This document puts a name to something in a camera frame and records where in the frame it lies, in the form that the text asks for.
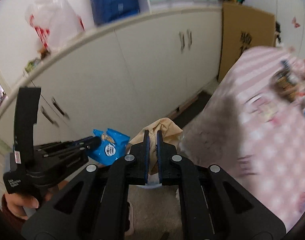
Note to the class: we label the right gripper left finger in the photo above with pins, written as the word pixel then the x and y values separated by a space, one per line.
pixel 93 205

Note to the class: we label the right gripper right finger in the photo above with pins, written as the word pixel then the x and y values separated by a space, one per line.
pixel 213 204

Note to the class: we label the blue snack bag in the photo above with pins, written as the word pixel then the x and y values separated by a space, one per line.
pixel 112 146

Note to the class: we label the light blue trash bin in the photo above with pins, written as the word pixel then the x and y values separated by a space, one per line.
pixel 153 182

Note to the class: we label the person left hand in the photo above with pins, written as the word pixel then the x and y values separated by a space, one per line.
pixel 17 203

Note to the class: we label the white low cabinet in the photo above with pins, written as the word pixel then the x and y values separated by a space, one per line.
pixel 123 76

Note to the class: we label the white red plastic bag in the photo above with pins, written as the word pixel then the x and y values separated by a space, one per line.
pixel 55 22

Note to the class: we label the blue shopping bag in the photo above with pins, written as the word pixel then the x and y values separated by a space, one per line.
pixel 106 11

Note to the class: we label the brown cardboard box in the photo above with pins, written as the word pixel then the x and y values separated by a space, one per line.
pixel 243 27

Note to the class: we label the pastel wardrobe doors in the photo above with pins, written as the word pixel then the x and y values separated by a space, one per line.
pixel 290 14

